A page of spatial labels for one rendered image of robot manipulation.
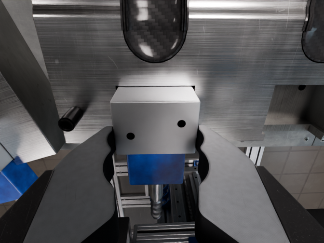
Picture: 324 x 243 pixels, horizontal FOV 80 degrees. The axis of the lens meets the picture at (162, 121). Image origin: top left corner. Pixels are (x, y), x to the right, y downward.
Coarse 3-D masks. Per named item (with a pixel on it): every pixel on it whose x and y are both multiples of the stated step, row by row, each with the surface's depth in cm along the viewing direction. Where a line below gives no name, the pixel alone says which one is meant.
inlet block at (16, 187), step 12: (0, 144) 19; (0, 156) 18; (0, 168) 18; (12, 168) 20; (24, 168) 21; (0, 180) 19; (12, 180) 19; (24, 180) 21; (0, 192) 20; (12, 192) 20
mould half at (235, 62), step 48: (48, 0) 11; (96, 0) 11; (192, 0) 11; (240, 0) 11; (288, 0) 11; (48, 48) 12; (96, 48) 12; (192, 48) 12; (240, 48) 12; (288, 48) 12; (96, 96) 13; (240, 96) 14
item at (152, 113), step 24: (120, 96) 11; (144, 96) 11; (168, 96) 11; (192, 96) 11; (120, 120) 11; (144, 120) 11; (168, 120) 11; (192, 120) 11; (120, 144) 12; (144, 144) 12; (168, 144) 12; (192, 144) 12; (144, 168) 14; (168, 168) 15
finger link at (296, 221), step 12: (264, 168) 9; (264, 180) 8; (276, 180) 8; (276, 192) 7; (288, 192) 7; (276, 204) 7; (288, 204) 7; (300, 204) 7; (288, 216) 6; (300, 216) 6; (312, 216) 6; (288, 228) 6; (300, 228) 6; (312, 228) 6; (300, 240) 6; (312, 240) 6
